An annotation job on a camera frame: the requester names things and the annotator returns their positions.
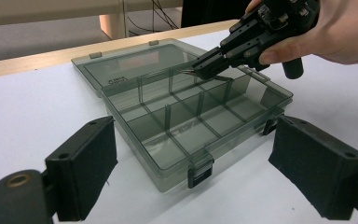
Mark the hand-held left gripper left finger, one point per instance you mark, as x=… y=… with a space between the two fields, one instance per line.
x=84 y=168

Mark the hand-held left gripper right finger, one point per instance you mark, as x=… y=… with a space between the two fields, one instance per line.
x=317 y=171

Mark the smoky clear plastic compartment box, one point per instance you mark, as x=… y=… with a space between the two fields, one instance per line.
x=180 y=124

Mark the black curtain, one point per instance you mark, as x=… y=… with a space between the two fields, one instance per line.
x=211 y=12

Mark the white table sheet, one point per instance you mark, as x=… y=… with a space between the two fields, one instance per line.
x=28 y=109

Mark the beige wooden desk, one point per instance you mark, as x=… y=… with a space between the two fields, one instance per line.
x=59 y=9

